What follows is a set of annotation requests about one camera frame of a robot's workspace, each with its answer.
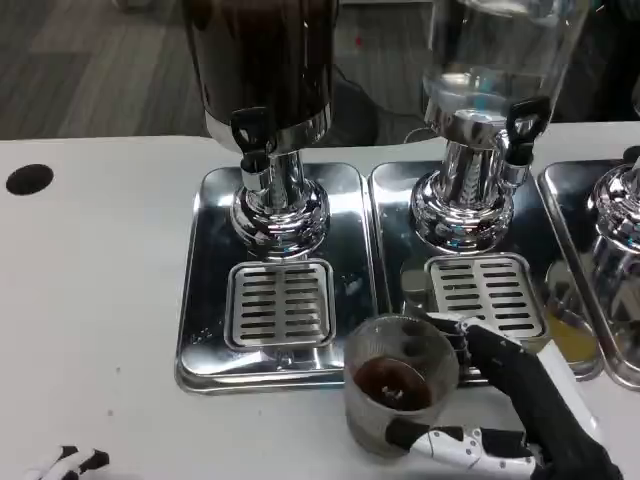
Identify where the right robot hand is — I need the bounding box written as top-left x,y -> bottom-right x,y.
387,310 -> 624,480

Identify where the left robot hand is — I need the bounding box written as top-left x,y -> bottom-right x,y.
24,444 -> 110,480

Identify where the clear ribbed glass cup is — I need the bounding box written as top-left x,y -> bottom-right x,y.
343,314 -> 460,459

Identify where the steel drip grid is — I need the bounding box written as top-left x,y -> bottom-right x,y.
423,253 -> 547,340
227,259 -> 335,348

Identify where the steel tray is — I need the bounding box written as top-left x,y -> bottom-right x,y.
367,160 -> 606,386
174,162 -> 381,396
537,159 -> 640,391

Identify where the round black counter hole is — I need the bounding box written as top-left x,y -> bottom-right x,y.
5,163 -> 55,196

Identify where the clear drink dispenser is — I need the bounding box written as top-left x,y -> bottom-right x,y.
409,0 -> 594,254

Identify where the dark drink dispenser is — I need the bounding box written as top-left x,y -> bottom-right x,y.
180,0 -> 342,262

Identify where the black tap handle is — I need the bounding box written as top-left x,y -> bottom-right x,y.
503,97 -> 550,166
230,107 -> 271,156

